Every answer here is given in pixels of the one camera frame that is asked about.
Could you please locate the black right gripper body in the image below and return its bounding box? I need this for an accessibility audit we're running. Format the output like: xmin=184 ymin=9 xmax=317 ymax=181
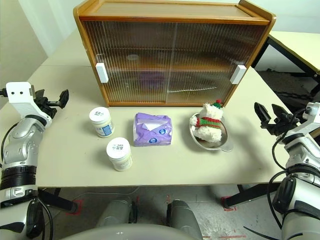
xmin=261 ymin=113 xmax=301 ymax=137

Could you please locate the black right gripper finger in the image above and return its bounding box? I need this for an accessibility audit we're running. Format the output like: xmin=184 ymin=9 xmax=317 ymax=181
xmin=254 ymin=101 xmax=272 ymax=128
xmin=271 ymin=103 xmax=288 ymax=121

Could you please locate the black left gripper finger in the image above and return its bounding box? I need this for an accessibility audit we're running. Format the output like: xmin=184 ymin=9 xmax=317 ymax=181
xmin=58 ymin=89 xmax=70 ymax=109

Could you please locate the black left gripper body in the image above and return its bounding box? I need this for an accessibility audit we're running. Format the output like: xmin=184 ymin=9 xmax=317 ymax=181
xmin=33 ymin=89 xmax=61 ymax=118

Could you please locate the white jar blue label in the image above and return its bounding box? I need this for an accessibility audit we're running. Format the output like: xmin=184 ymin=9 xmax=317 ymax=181
xmin=89 ymin=107 xmax=115 ymax=138
xmin=106 ymin=137 xmax=133 ymax=172

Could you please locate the white door handle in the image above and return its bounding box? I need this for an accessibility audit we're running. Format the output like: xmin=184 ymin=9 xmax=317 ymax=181
xmin=230 ymin=64 xmax=247 ymax=85
xmin=95 ymin=62 xmax=109 ymax=84

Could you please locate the steel plate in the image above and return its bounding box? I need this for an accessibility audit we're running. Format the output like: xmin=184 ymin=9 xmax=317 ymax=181
xmin=189 ymin=112 xmax=234 ymax=153

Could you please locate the white plush bear toy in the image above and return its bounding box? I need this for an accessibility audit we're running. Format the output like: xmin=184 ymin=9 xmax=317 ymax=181
xmin=188 ymin=99 xmax=225 ymax=143

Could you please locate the ribbed translucent sliding door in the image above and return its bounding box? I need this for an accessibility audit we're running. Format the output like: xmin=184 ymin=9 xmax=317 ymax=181
xmin=82 ymin=20 xmax=176 ymax=105
xmin=167 ymin=21 xmax=269 ymax=105

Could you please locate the purple tissue pack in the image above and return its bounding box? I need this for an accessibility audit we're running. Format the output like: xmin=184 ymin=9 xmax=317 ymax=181
xmin=132 ymin=112 xmax=174 ymax=148

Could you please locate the wooden cabinet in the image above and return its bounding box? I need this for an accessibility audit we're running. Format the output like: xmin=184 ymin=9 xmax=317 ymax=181
xmin=73 ymin=0 xmax=277 ymax=108

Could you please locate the grey rounded robot leg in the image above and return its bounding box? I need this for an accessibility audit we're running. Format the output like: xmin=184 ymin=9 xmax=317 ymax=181
xmin=96 ymin=196 xmax=138 ymax=228
xmin=166 ymin=199 xmax=203 ymax=240

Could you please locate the light grey curved robot torso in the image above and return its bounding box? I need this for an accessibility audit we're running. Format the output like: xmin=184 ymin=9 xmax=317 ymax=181
xmin=59 ymin=223 xmax=201 ymax=240

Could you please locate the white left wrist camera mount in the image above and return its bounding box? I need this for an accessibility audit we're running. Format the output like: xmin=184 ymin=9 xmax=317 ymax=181
xmin=5 ymin=81 xmax=53 ymax=126

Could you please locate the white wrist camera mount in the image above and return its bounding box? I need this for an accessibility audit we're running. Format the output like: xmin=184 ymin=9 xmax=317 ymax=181
xmin=5 ymin=81 xmax=53 ymax=126
xmin=284 ymin=101 xmax=320 ymax=144

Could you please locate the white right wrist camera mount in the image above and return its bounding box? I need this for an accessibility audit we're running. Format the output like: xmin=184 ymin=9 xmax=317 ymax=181
xmin=284 ymin=101 xmax=320 ymax=144

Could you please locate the cream table black frame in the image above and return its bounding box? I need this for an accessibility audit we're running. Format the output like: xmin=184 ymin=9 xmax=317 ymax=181
xmin=251 ymin=30 xmax=320 ymax=98

